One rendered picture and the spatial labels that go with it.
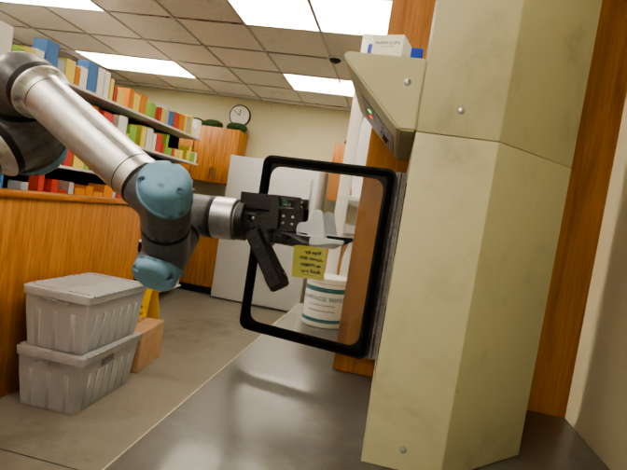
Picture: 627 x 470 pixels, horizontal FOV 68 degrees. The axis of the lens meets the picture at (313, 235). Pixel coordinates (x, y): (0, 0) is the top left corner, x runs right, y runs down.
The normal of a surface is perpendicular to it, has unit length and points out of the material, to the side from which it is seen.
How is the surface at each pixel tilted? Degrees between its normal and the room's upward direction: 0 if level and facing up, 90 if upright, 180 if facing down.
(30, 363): 95
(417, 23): 90
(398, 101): 90
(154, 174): 46
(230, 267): 90
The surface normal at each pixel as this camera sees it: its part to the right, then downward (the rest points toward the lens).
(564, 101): 0.57, 0.13
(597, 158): -0.17, 0.03
